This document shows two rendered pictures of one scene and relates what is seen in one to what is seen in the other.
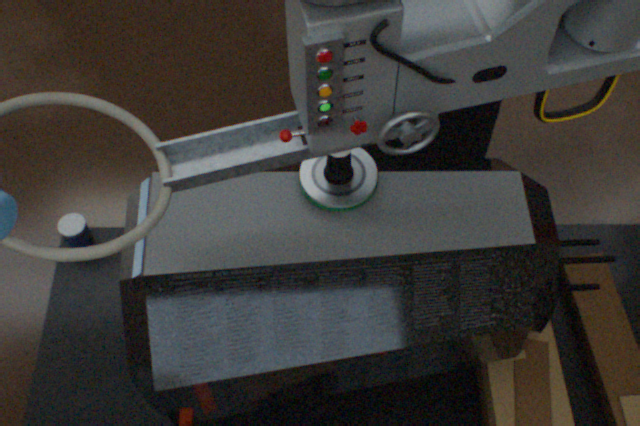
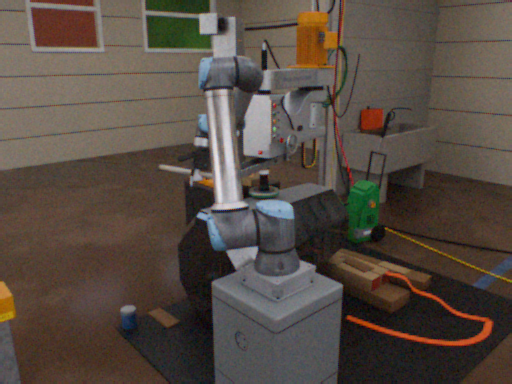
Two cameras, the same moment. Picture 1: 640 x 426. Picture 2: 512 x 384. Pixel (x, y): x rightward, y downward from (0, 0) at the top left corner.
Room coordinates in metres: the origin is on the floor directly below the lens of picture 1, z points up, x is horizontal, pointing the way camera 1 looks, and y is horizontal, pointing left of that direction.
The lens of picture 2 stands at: (-1.11, 2.02, 1.74)
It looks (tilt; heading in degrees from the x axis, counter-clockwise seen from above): 17 degrees down; 319
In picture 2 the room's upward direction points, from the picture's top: straight up
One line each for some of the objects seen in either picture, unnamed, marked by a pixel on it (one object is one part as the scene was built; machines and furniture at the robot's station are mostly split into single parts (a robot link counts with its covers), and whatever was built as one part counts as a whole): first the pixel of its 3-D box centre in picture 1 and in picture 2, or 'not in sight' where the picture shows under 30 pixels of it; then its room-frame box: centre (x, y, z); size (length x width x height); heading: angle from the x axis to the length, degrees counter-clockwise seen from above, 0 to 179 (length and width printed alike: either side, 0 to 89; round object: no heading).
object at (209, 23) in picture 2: not in sight; (212, 24); (1.89, -0.09, 2.00); 0.20 x 0.18 x 0.15; 0
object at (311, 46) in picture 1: (323, 85); (272, 121); (1.09, 0.01, 1.35); 0.08 x 0.03 x 0.28; 105
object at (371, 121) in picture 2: not in sight; (374, 118); (2.47, -3.07, 1.00); 0.50 x 0.22 x 0.33; 92
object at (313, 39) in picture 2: not in sight; (313, 40); (1.37, -0.67, 1.88); 0.31 x 0.28 x 0.40; 15
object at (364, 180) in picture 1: (338, 174); (263, 190); (1.22, -0.02, 0.84); 0.21 x 0.21 x 0.01
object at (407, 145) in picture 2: not in sight; (389, 160); (2.26, -3.20, 0.43); 1.30 x 0.62 x 0.86; 92
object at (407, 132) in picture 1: (403, 121); (287, 143); (1.13, -0.17, 1.18); 0.15 x 0.10 x 0.15; 105
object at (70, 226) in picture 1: (76, 233); (129, 317); (1.48, 0.95, 0.08); 0.10 x 0.10 x 0.13
